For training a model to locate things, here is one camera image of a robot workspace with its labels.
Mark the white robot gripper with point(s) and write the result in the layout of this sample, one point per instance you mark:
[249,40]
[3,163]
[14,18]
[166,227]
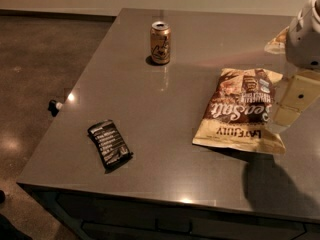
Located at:
[304,45]

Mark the orange soda can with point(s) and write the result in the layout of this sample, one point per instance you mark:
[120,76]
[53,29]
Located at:
[160,42]

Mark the black rxbar chocolate bar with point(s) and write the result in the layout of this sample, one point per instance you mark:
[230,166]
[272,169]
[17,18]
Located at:
[112,149]

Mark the sea salt chip bag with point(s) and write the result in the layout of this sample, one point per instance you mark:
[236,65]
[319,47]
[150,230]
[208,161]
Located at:
[238,112]

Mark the dark cabinet drawer front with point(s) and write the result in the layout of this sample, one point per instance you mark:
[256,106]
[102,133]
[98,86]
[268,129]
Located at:
[107,219]

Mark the small black floor object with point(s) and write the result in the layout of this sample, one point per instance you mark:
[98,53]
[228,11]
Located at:
[54,107]

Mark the black drawer handle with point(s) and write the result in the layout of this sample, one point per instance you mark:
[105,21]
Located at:
[174,226]

